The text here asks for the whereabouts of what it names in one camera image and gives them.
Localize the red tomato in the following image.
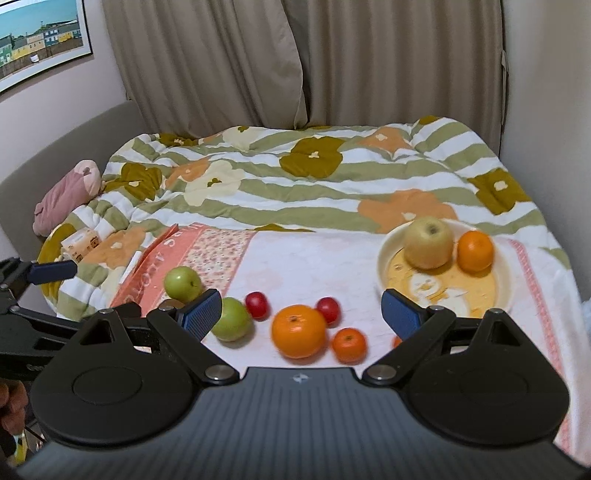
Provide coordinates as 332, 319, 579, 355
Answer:
245, 292, 269, 320
316, 296, 341, 326

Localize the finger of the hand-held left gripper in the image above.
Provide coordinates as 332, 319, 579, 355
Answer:
0, 305, 95, 358
0, 258, 78, 305

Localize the pink plush pillow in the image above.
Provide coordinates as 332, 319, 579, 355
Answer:
32, 159, 103, 236

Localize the green fruit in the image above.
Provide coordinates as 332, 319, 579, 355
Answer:
164, 266, 204, 303
211, 296, 254, 342

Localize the beige curtain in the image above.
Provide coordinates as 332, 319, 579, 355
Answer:
281, 0, 509, 153
102, 0, 309, 139

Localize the cream bowl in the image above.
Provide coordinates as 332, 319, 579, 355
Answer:
378, 219, 514, 319

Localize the small yellow printed box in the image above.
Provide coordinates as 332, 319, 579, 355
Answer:
61, 228, 105, 264

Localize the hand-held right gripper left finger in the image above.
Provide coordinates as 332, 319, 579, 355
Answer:
78, 288, 241, 384

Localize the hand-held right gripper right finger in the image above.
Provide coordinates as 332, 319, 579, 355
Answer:
362, 288, 522, 384

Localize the grey upholstered headboard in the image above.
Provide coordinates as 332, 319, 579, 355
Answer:
0, 99, 145, 259

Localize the striped floral blanket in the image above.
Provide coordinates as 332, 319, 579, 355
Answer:
37, 115, 578, 319

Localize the yellow apple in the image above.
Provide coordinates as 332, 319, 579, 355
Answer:
404, 216, 454, 271

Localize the large orange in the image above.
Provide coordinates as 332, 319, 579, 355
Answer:
271, 305, 328, 360

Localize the pink floral bed sheet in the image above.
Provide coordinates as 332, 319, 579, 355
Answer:
108, 222, 591, 464

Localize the wall poster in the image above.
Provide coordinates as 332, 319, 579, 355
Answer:
0, 0, 94, 95

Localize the person's left hand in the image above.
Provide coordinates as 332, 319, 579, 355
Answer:
0, 382, 29, 437

